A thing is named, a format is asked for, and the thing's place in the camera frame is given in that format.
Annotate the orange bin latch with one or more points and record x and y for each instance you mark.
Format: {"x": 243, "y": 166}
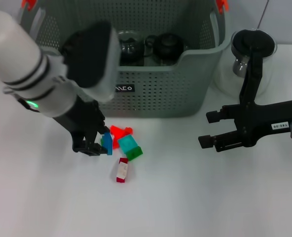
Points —
{"x": 222, "y": 5}
{"x": 28, "y": 4}

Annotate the large red slope brick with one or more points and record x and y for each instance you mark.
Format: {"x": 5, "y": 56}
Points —
{"x": 117, "y": 132}

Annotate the teal square toy brick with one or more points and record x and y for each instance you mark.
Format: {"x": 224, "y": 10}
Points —
{"x": 127, "y": 144}

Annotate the grey-green perforated storage bin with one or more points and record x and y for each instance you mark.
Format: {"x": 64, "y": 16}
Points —
{"x": 173, "y": 89}

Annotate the white toy brick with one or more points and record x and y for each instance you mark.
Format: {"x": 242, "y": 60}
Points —
{"x": 123, "y": 170}

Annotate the large green toy brick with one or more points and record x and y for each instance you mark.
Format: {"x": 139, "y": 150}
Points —
{"x": 135, "y": 153}

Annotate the small red toy brick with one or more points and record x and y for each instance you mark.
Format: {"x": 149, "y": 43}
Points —
{"x": 115, "y": 146}
{"x": 129, "y": 130}

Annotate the white and red block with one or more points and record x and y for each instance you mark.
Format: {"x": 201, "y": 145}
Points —
{"x": 120, "y": 180}

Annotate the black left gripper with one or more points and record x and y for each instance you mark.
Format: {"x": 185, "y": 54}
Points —
{"x": 84, "y": 118}

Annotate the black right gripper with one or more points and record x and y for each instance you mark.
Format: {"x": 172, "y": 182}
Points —
{"x": 262, "y": 121}

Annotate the blue toy brick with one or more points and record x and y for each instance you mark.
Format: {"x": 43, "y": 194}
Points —
{"x": 108, "y": 143}

